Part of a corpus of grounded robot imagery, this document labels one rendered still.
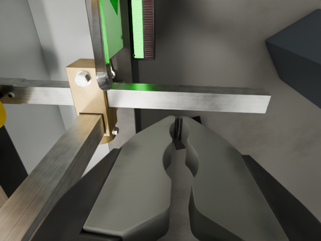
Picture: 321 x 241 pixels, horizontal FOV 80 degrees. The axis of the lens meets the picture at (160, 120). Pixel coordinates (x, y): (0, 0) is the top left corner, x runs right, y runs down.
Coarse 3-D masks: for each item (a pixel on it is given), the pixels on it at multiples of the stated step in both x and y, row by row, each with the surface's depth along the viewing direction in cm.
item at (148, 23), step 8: (144, 0) 34; (152, 0) 34; (144, 8) 35; (152, 8) 34; (144, 16) 35; (152, 16) 35; (144, 24) 36; (152, 24) 36; (144, 32) 37; (152, 32) 36; (144, 40) 37; (152, 40) 37; (144, 48) 38; (152, 48) 38; (144, 56) 39; (152, 56) 39
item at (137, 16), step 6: (132, 0) 34; (138, 0) 34; (132, 6) 34; (138, 6) 34; (132, 12) 35; (138, 12) 35; (132, 18) 36; (138, 18) 35; (138, 24) 36; (138, 30) 36; (138, 36) 37; (138, 42) 38; (138, 48) 38; (138, 54) 39
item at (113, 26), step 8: (104, 0) 27; (104, 8) 27; (112, 8) 30; (104, 16) 27; (112, 16) 31; (120, 16) 35; (112, 24) 31; (120, 24) 36; (112, 32) 31; (120, 32) 36; (112, 40) 31; (120, 40) 36; (112, 48) 31; (120, 48) 36
